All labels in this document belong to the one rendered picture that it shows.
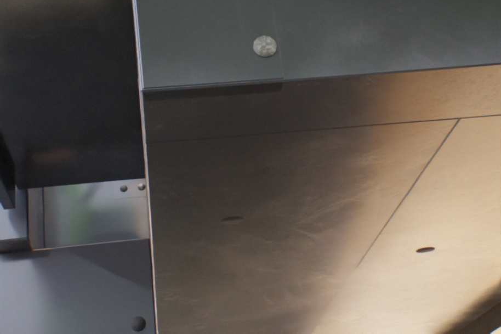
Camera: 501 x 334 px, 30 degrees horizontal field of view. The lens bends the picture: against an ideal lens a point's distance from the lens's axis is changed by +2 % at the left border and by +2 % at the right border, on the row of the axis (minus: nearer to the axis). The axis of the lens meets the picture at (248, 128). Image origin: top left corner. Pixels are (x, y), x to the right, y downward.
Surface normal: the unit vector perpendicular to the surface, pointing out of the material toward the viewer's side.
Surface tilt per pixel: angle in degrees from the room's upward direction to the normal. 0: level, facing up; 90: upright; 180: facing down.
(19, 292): 88
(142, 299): 88
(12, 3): 177
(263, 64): 88
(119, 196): 88
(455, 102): 177
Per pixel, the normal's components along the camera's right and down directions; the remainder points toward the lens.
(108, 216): 0.07, -0.40
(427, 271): 0.12, 0.91
